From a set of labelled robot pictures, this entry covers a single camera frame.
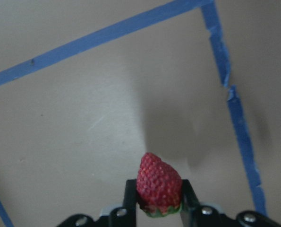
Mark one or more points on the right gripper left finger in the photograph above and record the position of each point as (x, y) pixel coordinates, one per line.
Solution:
(125, 215)

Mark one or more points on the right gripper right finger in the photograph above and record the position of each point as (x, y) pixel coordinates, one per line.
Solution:
(195, 213)

